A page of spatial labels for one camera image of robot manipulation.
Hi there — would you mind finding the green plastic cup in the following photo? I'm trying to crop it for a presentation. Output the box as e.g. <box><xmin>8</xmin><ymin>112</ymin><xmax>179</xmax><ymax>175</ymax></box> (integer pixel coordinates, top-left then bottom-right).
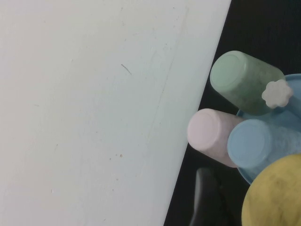
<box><xmin>210</xmin><ymin>50</ymin><xmax>286</xmax><ymax>117</ymax></box>

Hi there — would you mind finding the yellow plastic cup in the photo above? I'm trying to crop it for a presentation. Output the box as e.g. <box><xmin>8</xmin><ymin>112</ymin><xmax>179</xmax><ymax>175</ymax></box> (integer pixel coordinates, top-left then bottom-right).
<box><xmin>241</xmin><ymin>153</ymin><xmax>301</xmax><ymax>226</ymax></box>

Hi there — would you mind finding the blue cup stand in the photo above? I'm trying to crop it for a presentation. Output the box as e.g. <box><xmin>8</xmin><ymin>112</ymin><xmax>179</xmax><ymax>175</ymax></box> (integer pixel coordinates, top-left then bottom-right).
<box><xmin>235</xmin><ymin>73</ymin><xmax>301</xmax><ymax>187</ymax></box>

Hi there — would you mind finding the blue plastic cup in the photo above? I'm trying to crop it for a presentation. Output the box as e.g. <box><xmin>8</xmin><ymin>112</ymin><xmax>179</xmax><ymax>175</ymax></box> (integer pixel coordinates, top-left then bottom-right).
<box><xmin>227</xmin><ymin>119</ymin><xmax>301</xmax><ymax>170</ymax></box>

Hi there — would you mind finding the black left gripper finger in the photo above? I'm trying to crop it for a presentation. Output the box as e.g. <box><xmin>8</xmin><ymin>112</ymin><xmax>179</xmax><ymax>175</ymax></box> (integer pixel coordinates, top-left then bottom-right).
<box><xmin>190</xmin><ymin>167</ymin><xmax>226</xmax><ymax>226</ymax></box>

